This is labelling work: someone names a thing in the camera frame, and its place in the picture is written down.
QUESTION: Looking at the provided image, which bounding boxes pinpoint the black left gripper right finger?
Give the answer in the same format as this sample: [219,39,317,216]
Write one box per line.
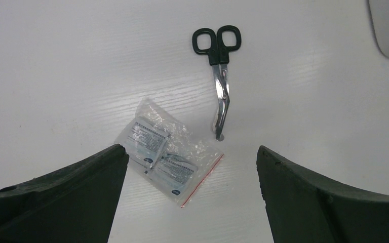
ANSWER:
[256,146,389,242]

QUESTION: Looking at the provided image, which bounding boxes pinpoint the clear bag of wipes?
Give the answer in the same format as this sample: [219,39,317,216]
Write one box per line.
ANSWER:
[114,98,223,208]

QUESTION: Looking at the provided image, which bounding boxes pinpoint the black handled scissors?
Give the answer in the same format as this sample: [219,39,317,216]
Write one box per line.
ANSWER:
[192,25,242,141]

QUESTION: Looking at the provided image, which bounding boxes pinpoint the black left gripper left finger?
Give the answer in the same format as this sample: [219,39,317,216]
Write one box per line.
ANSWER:
[0,144,129,242]

